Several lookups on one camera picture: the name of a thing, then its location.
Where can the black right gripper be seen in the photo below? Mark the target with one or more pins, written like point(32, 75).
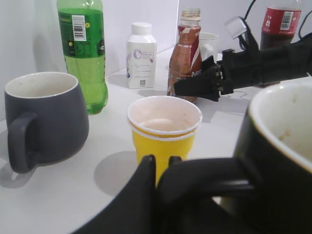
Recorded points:
point(248, 68)

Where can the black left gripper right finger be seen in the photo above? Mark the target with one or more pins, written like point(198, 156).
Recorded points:
point(174, 160)

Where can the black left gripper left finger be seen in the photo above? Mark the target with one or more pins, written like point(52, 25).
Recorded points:
point(132, 210)

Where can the brown Nescafe coffee bottle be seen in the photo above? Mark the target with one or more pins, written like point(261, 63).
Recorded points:
point(185, 61)

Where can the black ceramic mug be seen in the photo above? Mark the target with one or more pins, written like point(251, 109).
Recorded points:
point(264, 188)

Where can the yellow paper cup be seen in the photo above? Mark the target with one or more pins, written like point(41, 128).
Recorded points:
point(163, 126)

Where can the white ceramic mug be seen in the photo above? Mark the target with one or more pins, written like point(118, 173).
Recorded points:
point(208, 44)

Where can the white milk bottle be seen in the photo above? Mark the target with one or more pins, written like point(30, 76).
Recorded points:
point(141, 48)

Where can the dark cola bottle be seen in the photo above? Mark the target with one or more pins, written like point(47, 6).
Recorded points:
point(280, 23)

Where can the grey ceramic mug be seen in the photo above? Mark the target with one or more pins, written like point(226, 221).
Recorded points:
point(46, 118)

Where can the green soda bottle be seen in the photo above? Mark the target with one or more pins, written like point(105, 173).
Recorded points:
point(81, 25)

